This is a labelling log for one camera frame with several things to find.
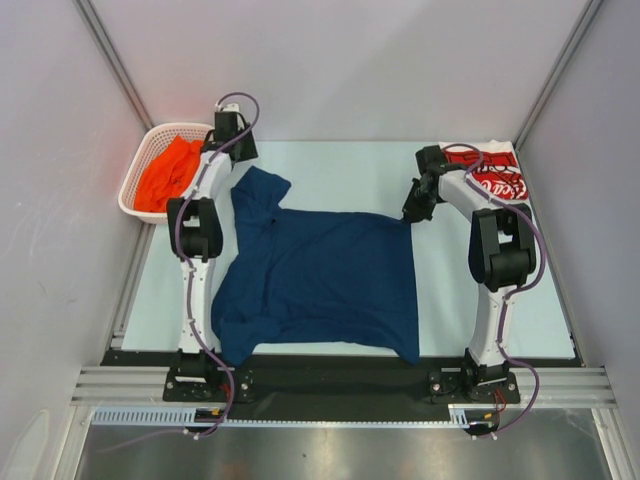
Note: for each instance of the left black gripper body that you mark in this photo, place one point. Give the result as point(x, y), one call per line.
point(246, 147)

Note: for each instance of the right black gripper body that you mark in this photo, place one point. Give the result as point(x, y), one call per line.
point(417, 201)

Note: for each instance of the blue t shirt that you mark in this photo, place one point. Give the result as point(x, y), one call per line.
point(314, 277)

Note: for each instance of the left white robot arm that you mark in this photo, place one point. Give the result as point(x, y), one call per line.
point(197, 240)

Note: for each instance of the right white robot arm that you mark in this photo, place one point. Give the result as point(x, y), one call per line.
point(506, 257)

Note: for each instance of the white plastic laundry basket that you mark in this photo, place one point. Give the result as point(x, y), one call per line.
point(154, 142)

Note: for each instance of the orange t shirt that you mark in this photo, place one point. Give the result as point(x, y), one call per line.
point(168, 175)

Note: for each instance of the red folded Coca-Cola t shirt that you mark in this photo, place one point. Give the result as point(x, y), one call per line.
point(499, 173)

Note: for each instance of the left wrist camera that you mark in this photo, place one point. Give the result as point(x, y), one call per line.
point(227, 107)

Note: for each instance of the left corner aluminium post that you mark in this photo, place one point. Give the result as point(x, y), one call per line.
point(107, 49)

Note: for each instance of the corner aluminium post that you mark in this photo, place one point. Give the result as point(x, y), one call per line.
point(107, 49)
point(571, 46)

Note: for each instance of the aluminium extrusion rail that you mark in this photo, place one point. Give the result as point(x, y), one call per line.
point(137, 386)

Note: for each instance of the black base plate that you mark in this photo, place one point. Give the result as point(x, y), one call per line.
point(332, 388)

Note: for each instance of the right corner aluminium post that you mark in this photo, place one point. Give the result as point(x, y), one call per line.
point(571, 46)

